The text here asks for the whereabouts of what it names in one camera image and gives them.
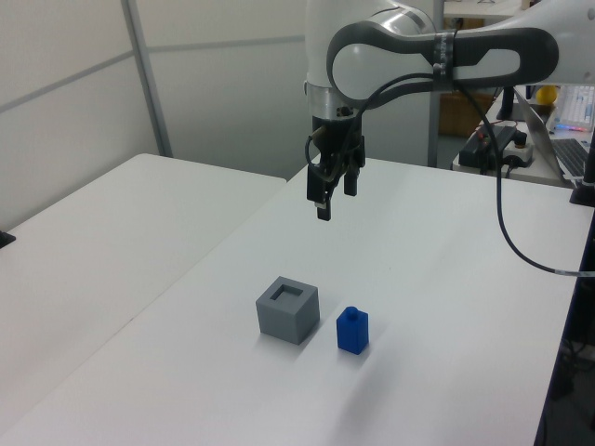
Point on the brown cardboard box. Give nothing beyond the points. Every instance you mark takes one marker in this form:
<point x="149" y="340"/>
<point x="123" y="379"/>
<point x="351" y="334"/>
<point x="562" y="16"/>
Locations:
<point x="460" y="114"/>

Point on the silver laptop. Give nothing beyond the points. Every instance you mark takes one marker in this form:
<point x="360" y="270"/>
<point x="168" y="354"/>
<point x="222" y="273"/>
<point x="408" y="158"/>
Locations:
<point x="534" y="125"/>

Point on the grey partition post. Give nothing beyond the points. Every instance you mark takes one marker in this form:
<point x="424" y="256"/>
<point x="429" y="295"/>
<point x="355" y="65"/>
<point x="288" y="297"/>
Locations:
<point x="149" y="83"/>

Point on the black camera pole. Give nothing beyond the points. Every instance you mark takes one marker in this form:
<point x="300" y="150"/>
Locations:
<point x="586" y="186"/>

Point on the grey hollow cuboid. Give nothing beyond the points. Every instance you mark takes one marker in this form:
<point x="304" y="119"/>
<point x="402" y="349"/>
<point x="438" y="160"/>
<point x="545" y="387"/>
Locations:
<point x="279" y="320"/>

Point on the black monitor stand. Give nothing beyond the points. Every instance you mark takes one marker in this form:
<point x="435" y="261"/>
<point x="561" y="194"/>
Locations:
<point x="506" y="102"/>

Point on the black table clamp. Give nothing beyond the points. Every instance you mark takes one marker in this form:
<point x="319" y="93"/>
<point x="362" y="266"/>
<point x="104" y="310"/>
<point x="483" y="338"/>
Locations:
<point x="5" y="238"/>

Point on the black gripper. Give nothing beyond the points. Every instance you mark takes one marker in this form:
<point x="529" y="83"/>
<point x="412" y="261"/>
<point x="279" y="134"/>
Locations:
<point x="337" y="139"/>

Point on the black power strip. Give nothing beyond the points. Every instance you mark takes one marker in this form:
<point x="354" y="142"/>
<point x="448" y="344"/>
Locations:
<point x="470" y="153"/>

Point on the blue block with knob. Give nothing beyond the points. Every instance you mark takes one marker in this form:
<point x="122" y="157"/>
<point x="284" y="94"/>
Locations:
<point x="351" y="332"/>

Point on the yellow ball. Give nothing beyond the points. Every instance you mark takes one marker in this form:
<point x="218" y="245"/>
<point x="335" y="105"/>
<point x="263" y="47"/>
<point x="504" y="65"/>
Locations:
<point x="546" y="95"/>

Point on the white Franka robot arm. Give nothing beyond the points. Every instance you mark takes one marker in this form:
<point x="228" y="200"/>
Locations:
<point x="493" y="51"/>

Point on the white keyboard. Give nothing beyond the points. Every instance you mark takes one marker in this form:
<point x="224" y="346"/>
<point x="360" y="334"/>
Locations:
<point x="578" y="107"/>

